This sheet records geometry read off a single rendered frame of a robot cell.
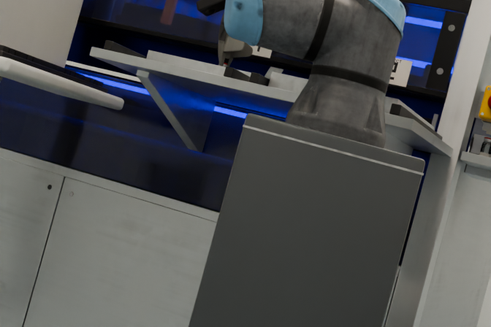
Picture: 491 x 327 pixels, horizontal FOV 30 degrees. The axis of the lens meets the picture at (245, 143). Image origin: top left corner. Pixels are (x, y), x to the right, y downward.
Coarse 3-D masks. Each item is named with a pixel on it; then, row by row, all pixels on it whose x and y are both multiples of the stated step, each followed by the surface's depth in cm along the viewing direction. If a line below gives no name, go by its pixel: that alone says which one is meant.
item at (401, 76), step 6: (396, 60) 204; (402, 60) 204; (402, 66) 203; (408, 66) 203; (396, 72) 204; (402, 72) 203; (408, 72) 203; (396, 78) 204; (402, 78) 203; (396, 84) 203; (402, 84) 203
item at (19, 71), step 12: (0, 60) 178; (12, 60) 179; (0, 72) 184; (12, 72) 179; (24, 72) 182; (36, 72) 186; (48, 72) 190; (36, 84) 195; (48, 84) 190; (60, 84) 194; (72, 84) 198; (72, 96) 210; (84, 96) 203; (96, 96) 207; (108, 96) 211; (120, 108) 217
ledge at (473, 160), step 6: (462, 156) 196; (468, 156) 195; (474, 156) 195; (480, 156) 194; (468, 162) 197; (474, 162) 194; (480, 162) 194; (486, 162) 194; (480, 168) 204; (486, 168) 200
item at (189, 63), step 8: (152, 56) 199; (160, 56) 198; (168, 56) 197; (176, 56) 196; (176, 64) 196; (184, 64) 195; (192, 64) 195; (200, 64) 194; (208, 64) 193; (208, 72) 193; (216, 72) 192; (248, 72) 189
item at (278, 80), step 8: (272, 72) 177; (272, 80) 177; (280, 80) 176; (288, 80) 176; (296, 80) 175; (304, 80) 174; (280, 88) 176; (288, 88) 175; (296, 88) 175; (384, 104) 167; (400, 104) 169; (424, 120) 188; (432, 128) 196
